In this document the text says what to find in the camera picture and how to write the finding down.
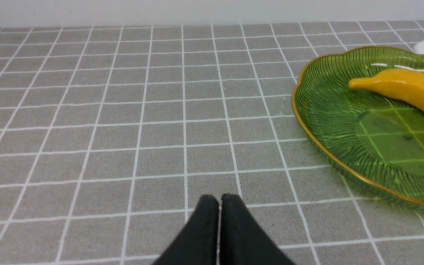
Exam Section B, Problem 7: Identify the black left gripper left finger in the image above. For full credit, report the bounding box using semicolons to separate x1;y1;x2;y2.
153;195;219;265

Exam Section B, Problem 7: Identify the green glass leaf plate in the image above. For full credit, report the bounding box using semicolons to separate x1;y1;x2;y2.
291;46;424;213

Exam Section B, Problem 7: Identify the yellow banana on plate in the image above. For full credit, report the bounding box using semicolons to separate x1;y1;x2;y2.
348;68;424;112

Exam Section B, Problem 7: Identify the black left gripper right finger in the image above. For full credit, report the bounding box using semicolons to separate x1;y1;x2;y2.
219;194;295;265

